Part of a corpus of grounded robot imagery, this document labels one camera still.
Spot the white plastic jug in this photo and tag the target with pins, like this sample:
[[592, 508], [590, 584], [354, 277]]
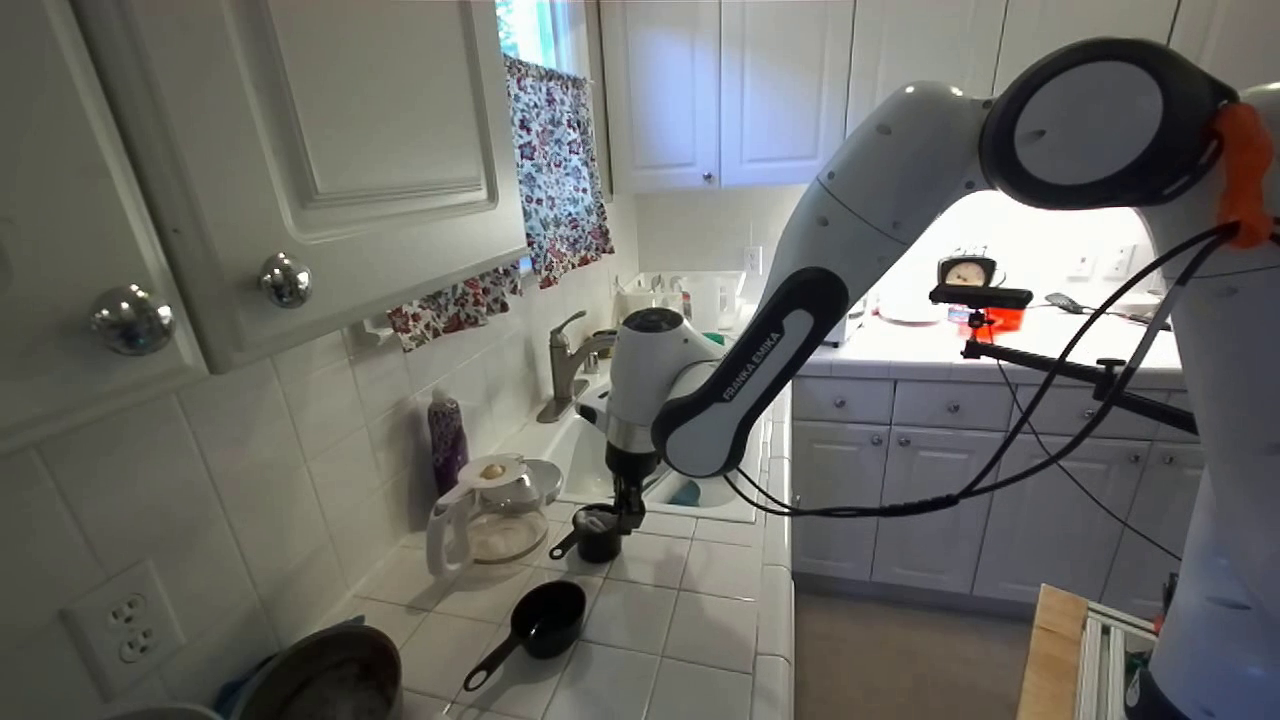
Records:
[[636, 298]]

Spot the white kitchen cabinets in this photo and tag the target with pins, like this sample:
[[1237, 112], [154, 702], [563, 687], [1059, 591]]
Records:
[[723, 80], [932, 560]]

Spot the white wall power outlet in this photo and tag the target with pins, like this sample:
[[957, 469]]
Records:
[[124, 626]]

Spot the small black pan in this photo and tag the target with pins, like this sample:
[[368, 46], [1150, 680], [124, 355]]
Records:
[[548, 616]]

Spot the silver round cabinet knob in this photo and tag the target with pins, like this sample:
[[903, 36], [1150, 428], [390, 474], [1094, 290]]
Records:
[[285, 282], [134, 321]]

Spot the window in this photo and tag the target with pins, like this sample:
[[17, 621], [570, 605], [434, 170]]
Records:
[[540, 28]]

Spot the black camera with orange mount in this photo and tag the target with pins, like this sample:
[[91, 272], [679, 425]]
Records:
[[987, 307]]

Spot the floral window curtain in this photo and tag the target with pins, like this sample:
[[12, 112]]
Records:
[[554, 174]]

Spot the white wall cabinet door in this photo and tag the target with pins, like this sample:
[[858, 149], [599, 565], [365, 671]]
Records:
[[360, 123], [52, 160]]

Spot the white double sink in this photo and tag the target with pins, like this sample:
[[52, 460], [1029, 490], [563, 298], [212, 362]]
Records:
[[581, 469]]

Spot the white soap bottle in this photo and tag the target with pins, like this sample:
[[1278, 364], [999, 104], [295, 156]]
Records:
[[668, 301]]

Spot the dark round pan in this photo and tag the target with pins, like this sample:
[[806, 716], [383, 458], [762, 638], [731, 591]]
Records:
[[333, 671]]

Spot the small black measuring cup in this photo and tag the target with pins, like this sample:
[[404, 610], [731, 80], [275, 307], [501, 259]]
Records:
[[592, 541]]

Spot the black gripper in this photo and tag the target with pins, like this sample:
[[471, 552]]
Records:
[[635, 474]]

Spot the glass coffee carafe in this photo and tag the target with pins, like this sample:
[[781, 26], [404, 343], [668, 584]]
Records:
[[497, 523]]

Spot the purple soap bottle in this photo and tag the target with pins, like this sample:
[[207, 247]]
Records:
[[444, 447]]

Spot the black kitchen utensil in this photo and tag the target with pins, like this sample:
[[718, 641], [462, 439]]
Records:
[[1067, 301]]

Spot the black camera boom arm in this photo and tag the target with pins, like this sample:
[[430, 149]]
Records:
[[1094, 379]]

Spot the white lower kitchen cabinets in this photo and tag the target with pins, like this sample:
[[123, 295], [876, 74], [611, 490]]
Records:
[[932, 560]]

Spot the aluminium base frame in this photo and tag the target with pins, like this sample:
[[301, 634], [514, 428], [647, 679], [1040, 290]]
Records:
[[1112, 663]]

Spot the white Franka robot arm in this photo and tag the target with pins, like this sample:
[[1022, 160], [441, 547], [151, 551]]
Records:
[[867, 202]]

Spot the white upper kitchen cabinets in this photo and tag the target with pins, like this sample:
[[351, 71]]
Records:
[[723, 80]]

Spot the teal plastic lid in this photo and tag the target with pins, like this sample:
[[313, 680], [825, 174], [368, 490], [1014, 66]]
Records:
[[686, 495]]

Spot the metal kitchen faucet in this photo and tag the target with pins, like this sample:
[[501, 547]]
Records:
[[563, 364]]

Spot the wooden table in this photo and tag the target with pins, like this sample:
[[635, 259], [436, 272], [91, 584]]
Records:
[[1054, 654]]

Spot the small round desk clock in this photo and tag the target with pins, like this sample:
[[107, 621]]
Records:
[[970, 272]]

